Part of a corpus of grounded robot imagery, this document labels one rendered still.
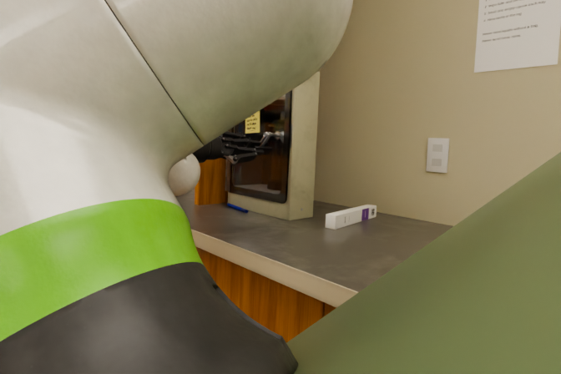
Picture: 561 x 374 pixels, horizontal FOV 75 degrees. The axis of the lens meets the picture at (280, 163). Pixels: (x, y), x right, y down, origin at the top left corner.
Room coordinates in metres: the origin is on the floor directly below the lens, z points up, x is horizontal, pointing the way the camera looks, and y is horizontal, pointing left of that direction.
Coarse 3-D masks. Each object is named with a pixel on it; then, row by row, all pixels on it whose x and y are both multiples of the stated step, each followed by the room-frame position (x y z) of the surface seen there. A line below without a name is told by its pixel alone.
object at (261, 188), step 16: (288, 96) 1.11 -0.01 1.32; (272, 112) 1.16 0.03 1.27; (288, 112) 1.11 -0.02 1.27; (240, 128) 1.27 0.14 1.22; (272, 128) 1.16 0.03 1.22; (288, 128) 1.11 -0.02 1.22; (272, 144) 1.15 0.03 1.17; (288, 144) 1.11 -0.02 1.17; (256, 160) 1.21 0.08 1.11; (272, 160) 1.15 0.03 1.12; (288, 160) 1.11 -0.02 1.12; (240, 176) 1.27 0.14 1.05; (256, 176) 1.20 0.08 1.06; (272, 176) 1.15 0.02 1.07; (240, 192) 1.26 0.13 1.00; (256, 192) 1.20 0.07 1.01; (272, 192) 1.15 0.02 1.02
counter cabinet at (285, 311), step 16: (208, 256) 0.94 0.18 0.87; (224, 272) 0.89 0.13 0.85; (240, 272) 0.84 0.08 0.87; (224, 288) 0.89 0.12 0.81; (240, 288) 0.84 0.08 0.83; (256, 288) 0.80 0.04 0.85; (272, 288) 0.76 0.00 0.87; (288, 288) 0.73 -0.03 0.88; (240, 304) 0.84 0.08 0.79; (256, 304) 0.80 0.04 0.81; (272, 304) 0.76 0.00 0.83; (288, 304) 0.73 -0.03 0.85; (304, 304) 0.70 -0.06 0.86; (320, 304) 0.67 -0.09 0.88; (256, 320) 0.80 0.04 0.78; (272, 320) 0.76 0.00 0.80; (288, 320) 0.73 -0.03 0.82; (304, 320) 0.70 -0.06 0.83; (288, 336) 0.72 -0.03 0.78
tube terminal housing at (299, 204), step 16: (304, 96) 1.14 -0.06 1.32; (304, 112) 1.14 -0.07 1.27; (304, 128) 1.14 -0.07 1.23; (304, 144) 1.14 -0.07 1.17; (304, 160) 1.15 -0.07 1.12; (288, 176) 1.12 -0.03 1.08; (304, 176) 1.15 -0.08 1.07; (288, 192) 1.11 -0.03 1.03; (304, 192) 1.15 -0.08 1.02; (256, 208) 1.22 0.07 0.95; (272, 208) 1.16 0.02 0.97; (288, 208) 1.11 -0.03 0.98; (304, 208) 1.16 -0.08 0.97
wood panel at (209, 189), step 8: (208, 160) 1.33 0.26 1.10; (216, 160) 1.36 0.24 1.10; (224, 160) 1.38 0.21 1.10; (200, 168) 1.31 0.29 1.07; (208, 168) 1.34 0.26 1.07; (216, 168) 1.36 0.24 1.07; (224, 168) 1.38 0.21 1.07; (200, 176) 1.31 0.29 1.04; (208, 176) 1.34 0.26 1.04; (216, 176) 1.36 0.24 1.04; (224, 176) 1.39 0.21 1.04; (200, 184) 1.31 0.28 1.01; (208, 184) 1.34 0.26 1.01; (216, 184) 1.36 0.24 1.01; (224, 184) 1.39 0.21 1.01; (200, 192) 1.32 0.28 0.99; (208, 192) 1.34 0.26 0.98; (216, 192) 1.36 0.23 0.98; (224, 192) 1.39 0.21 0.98; (200, 200) 1.32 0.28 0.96; (208, 200) 1.34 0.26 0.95; (216, 200) 1.36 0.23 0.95; (224, 200) 1.39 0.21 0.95
